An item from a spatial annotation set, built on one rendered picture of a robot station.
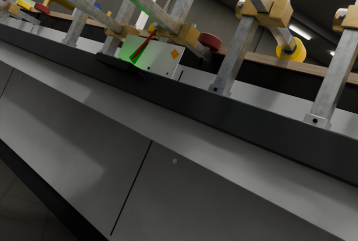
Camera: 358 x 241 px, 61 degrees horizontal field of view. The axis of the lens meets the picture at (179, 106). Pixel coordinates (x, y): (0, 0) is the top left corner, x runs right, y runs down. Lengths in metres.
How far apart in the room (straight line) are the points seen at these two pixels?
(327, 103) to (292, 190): 0.19
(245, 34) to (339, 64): 0.24
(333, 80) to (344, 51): 0.07
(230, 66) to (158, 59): 0.24
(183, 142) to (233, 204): 0.26
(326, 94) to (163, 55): 0.46
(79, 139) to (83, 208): 0.30
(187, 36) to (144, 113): 0.26
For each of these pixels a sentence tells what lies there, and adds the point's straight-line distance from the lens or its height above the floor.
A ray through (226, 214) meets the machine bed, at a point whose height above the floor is 0.41.
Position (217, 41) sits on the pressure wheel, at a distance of 1.04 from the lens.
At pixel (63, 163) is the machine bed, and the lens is 1.50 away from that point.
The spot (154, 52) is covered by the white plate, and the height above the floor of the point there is 0.76.
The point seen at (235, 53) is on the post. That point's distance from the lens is 0.80.
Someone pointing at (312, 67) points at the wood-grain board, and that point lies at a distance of 0.95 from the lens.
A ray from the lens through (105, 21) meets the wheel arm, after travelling 1.06.
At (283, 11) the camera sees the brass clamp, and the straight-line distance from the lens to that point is 0.80.
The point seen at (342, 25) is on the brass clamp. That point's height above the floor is 0.92.
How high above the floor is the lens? 0.60
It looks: 3 degrees up
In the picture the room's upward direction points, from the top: 24 degrees clockwise
